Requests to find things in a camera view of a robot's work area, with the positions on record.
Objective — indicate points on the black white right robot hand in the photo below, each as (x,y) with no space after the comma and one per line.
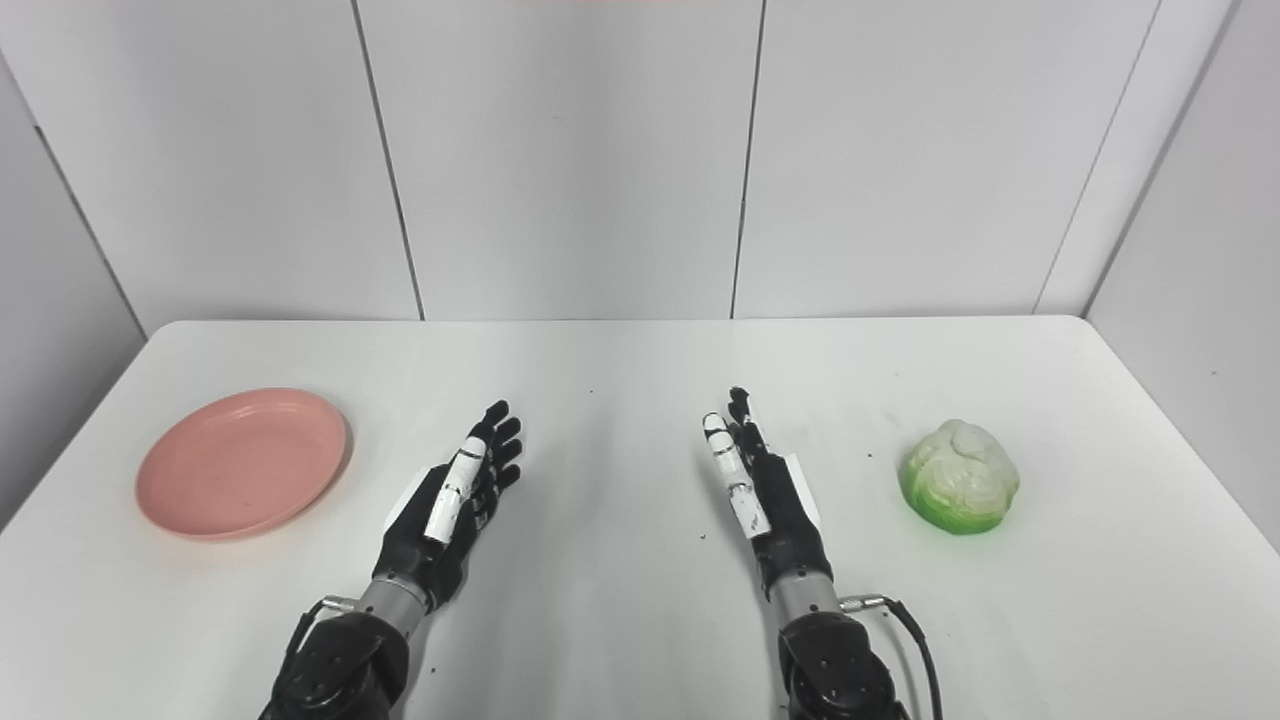
(790,520)

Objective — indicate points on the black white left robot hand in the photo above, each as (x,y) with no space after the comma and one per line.
(415,545)

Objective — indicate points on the green white cabbage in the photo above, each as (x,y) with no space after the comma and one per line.
(960,478)

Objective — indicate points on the pink round plate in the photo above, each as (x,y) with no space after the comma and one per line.
(240,465)

